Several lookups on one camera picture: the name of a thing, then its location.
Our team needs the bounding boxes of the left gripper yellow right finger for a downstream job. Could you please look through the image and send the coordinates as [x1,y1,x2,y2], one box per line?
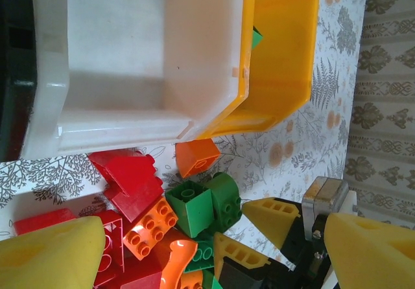
[324,212,415,289]

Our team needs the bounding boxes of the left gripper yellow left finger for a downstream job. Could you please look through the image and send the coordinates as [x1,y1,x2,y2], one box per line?
[0,216,106,289]

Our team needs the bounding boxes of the orange curved lego brick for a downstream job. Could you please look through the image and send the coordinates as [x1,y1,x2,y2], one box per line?
[158,233,199,289]

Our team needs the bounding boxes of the orange studded lego brick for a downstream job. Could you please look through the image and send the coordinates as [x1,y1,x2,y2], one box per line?
[122,196,180,258]

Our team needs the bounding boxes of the orange sloped lego brick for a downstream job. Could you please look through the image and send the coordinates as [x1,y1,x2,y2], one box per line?
[174,138,222,179]

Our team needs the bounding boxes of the floral patterned table cover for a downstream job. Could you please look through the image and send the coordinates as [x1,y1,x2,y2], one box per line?
[0,0,361,270]

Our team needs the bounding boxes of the red sloped lego brick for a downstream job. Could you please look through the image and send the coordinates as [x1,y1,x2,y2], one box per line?
[88,148,147,186]
[103,155,165,222]

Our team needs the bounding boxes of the yellow plastic bin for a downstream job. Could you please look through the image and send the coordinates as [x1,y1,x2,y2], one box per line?
[196,0,323,141]

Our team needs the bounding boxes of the white plastic bin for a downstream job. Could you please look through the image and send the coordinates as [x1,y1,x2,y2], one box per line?
[19,0,254,157]

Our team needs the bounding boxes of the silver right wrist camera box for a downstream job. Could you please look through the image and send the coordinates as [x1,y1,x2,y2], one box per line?
[301,176,359,240]

